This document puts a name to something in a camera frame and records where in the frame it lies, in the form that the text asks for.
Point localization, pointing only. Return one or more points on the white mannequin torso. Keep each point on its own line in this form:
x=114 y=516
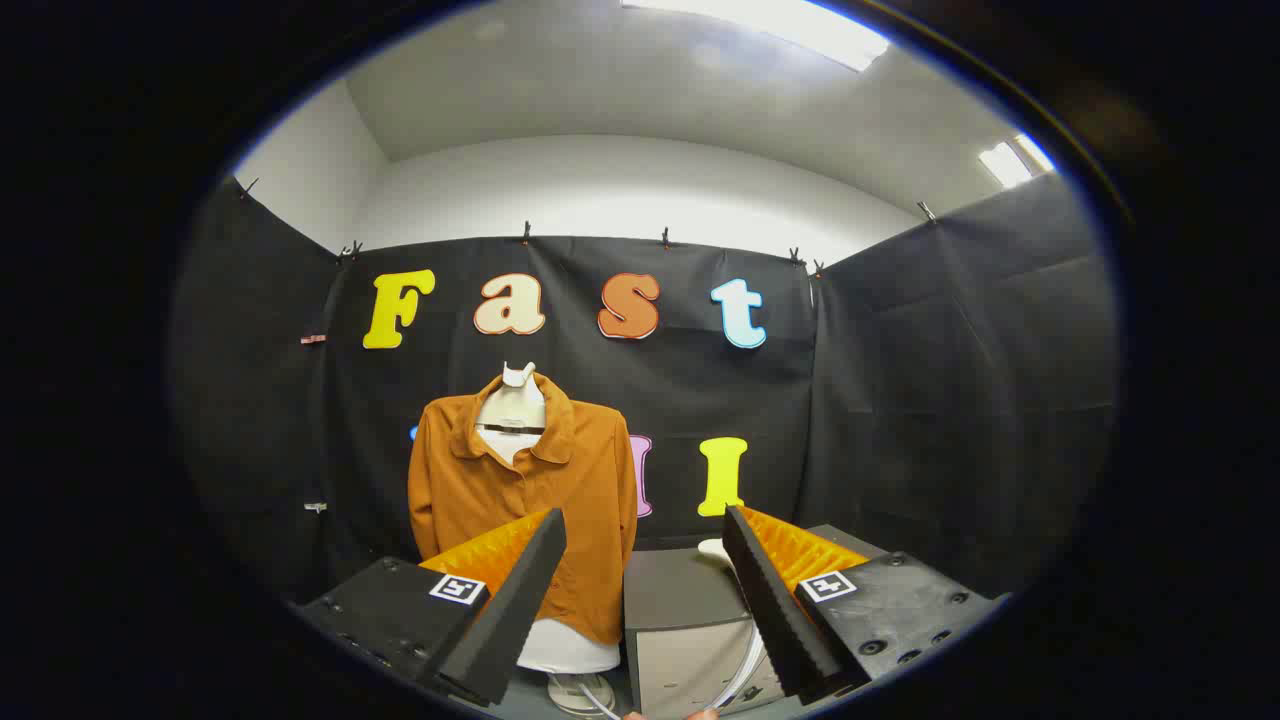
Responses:
x=512 y=405

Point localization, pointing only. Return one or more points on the black backdrop cloth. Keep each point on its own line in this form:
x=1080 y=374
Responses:
x=900 y=400

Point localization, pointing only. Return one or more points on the grey cabinet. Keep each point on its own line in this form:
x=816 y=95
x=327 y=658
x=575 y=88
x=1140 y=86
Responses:
x=680 y=600

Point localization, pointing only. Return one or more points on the small ceiling light panel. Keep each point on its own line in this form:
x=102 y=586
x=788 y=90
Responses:
x=1012 y=162

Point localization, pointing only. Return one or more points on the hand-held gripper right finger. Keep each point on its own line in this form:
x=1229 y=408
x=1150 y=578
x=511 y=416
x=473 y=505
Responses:
x=780 y=620

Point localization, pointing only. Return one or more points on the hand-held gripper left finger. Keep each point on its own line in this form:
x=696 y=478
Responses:
x=510 y=620

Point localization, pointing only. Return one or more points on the orange button shirt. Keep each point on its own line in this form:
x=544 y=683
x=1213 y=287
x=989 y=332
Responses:
x=500 y=480

